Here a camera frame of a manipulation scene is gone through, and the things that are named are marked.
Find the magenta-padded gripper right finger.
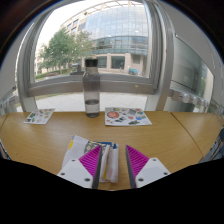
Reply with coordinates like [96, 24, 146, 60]
[125, 144, 172, 190]

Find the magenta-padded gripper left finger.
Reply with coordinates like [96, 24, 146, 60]
[56, 145, 103, 190]

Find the white cartoon-print towel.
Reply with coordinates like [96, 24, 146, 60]
[61, 134, 120, 184]

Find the sticker sheet with red circle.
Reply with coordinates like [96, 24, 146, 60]
[104, 106, 153, 127]

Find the sticker sheet with green stickers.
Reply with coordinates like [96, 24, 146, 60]
[23, 108, 56, 126]

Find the clear water bottle, black cap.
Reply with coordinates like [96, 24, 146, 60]
[82, 58, 101, 119]

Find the green tree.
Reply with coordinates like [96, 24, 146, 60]
[39, 28, 94, 76]

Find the glass-fronted building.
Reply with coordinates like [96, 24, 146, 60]
[34, 0, 151, 78]

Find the grey window frame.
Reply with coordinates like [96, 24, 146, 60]
[16, 0, 176, 113]

